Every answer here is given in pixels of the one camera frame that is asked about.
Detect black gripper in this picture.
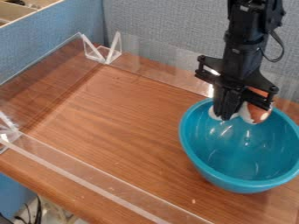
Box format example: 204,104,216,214
195,55,279,121

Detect white and brown mushroom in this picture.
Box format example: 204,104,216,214
208,87,277,125

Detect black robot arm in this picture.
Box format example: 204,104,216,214
195,0,286,124

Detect blue plastic bowl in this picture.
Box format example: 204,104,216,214
179,99,299,193

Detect clear acrylic back barrier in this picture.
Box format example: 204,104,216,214
110,29,299,103

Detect clear acrylic barrier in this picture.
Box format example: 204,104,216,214
0,110,212,224
110,29,299,103

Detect clear acrylic front barrier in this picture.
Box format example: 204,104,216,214
0,110,212,224

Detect wooden shelf box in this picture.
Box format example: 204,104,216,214
0,0,64,28

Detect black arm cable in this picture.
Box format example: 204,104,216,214
259,29,286,63

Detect clear acrylic corner bracket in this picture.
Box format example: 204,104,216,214
80,31,123,65

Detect black cables on floor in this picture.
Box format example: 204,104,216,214
0,195,44,224

